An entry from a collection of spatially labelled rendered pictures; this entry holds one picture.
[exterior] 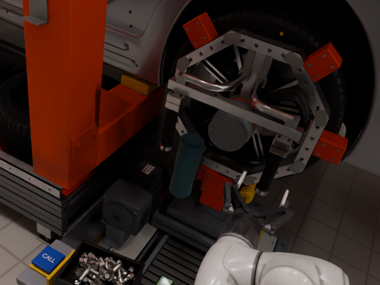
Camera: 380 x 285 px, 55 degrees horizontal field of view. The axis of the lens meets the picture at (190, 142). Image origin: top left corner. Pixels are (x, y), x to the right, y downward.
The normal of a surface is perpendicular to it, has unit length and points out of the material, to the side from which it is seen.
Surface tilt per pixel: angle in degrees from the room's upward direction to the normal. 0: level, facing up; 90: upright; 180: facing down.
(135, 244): 0
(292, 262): 32
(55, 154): 90
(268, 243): 0
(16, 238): 0
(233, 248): 20
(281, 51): 90
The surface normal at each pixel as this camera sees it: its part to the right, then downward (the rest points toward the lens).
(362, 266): 0.20, -0.79
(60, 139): -0.41, 0.47
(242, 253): -0.14, -0.91
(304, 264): 0.13, -0.93
